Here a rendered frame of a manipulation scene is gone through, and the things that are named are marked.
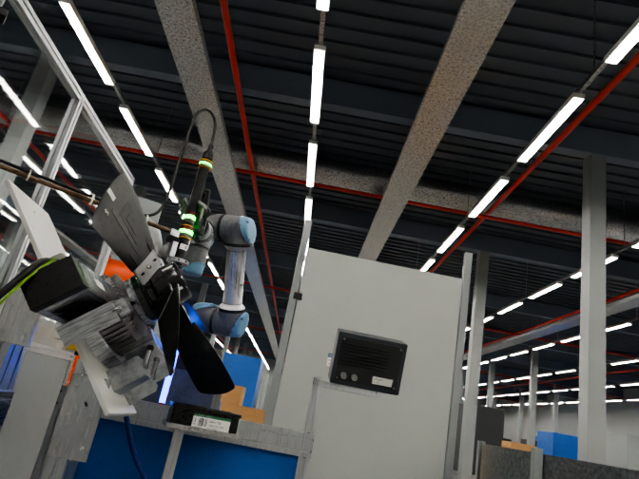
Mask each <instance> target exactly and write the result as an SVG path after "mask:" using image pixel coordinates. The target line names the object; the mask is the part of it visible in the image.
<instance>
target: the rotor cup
mask: <svg viewBox="0 0 639 479"><path fill-rule="evenodd" d="M170 265H172V267H170V268H168V269H166V270H164V271H162V270H163V269H164V268H166V267H168V266H170ZM183 278H184V277H183V275H182V273H181V271H180V269H179V267H178V266H177V264H176V262H174V261H172V262H170V263H168V264H166V265H164V266H162V267H160V268H159V269H158V270H157V271H156V272H155V273H154V275H153V276H152V277H151V278H150V279H149V281H148V282H147V283H146V284H145V285H144V286H142V285H141V283H140V282H139V280H138V279H137V278H136V276H135V275H134V276H132V277H130V282H131V285H132V287H133V290H134V292H135V294H136V296H137V298H138V299H139V301H140V303H141V305H142V307H143V309H144V310H145V313H146V314H147V316H148V317H149V318H150V319H151V320H152V321H156V320H157V317H156V313H155V310H156V308H157V306H158V304H159V302H158V298H159V297H162V295H163V293H164V291H165V288H166V286H167V284H168V282H169V283H170V284H171V286H172V289H174V288H176V287H178V285H177V283H178V284H179V287H181V286H183V289H181V290H180V303H182V302H184V301H186V300H188V299H190V298H191V297H192V294H191V292H190V290H189V288H188V286H187V284H186V282H185V280H184V279H183Z"/></svg>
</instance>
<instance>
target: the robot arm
mask: <svg viewBox="0 0 639 479"><path fill-rule="evenodd" d="M209 198H210V190H209V189H204V190H203V195H202V198H201V200H200V201H198V205H199V209H198V212H197V216H196V219H195V222H194V226H193V227H194V232H193V236H192V239H191V241H190V242H189V243H188V247H187V250H186V254H185V256H184V259H185V260H187V261H188V262H189V264H188V266H187V267H181V268H180V269H182V272H183V274H185V275H187V276H191V277H194V278H198V277H200V276H201V275H202V273H203V269H204V267H205V262H206V259H207V255H208V251H209V249H210V246H211V245H212V244H213V242H214V240H224V247H225V248H226V249H227V252H226V264H225V276H224V287H223V303H222V304H221V305H219V306H218V305H216V304H213V303H207V302H199V303H196V304H194V305H193V307H192V308H193V309H194V310H195V311H196V313H197V314H198V315H199V317H200V318H201V320H202V322H203V324H204V326H205V327H206V329H207V331H208V334H207V333H206V332H204V331H203V330H201V331H202V332H203V334H204V335H205V336H206V338H207V339H208V341H209V342H210V338H211V336H212V334H214V335H224V336H229V337H241V336H242V335H243V334H244V332H245V330H246V328H247V325H248V321H249V314H248V313H247V312H244V311H245V307H244V306H243V305H242V293H243V283H244V271H245V260H246V251H247V250H248V249H249V248H250V244H253V243H254V242H255V238H256V236H257V230H256V224H255V222H254V221H253V220H252V219H251V218H248V217H244V216H232V215H225V214H216V215H212V216H210V213H211V210H210V208H209V207H208V205H209ZM187 204H188V199H187V198H183V199H182V201H181V212H180V217H181V218H182V217H183V215H184V213H185V210H186V207H187ZM168 245H169V242H168V243H167V244H165V245H164V258H163V259H162V260H163V262H164V264H165V265H166V264H168V262H167V261H166V258H167V257H166V256H165V255H166V252H167V248H168Z"/></svg>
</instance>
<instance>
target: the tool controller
mask: <svg viewBox="0 0 639 479"><path fill-rule="evenodd" d="M407 348H408V345H407V344H406V343H404V342H403V341H401V340H397V339H392V338H388V337H383V336H378V335H369V334H365V333H360V332H355V331H350V330H345V329H341V328H338V329H337V334H336V339H335V344H334V349H333V353H332V358H331V363H330V368H329V373H328V377H329V379H330V380H329V381H330V382H331V383H336V384H340V385H346V386H351V387H356V388H361V389H365V390H370V391H375V392H380V393H388V394H393V395H398V394H399V389H400V383H401V378H402V374H403V369H404V363H405V358H406V354H407Z"/></svg>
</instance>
